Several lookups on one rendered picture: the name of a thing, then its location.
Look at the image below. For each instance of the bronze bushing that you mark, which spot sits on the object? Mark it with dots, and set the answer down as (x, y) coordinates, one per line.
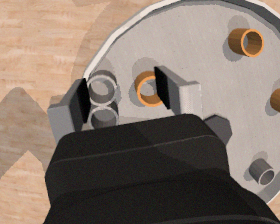
(255, 42)
(152, 100)
(275, 100)

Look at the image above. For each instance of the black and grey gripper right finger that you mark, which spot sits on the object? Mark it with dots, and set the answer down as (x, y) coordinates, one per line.
(177, 94)

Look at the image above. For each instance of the grey metal bushing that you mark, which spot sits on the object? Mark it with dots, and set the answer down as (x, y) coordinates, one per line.
(94, 123)
(260, 167)
(102, 100)

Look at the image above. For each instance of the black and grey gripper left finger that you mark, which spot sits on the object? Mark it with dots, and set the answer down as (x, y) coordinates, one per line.
(71, 112)

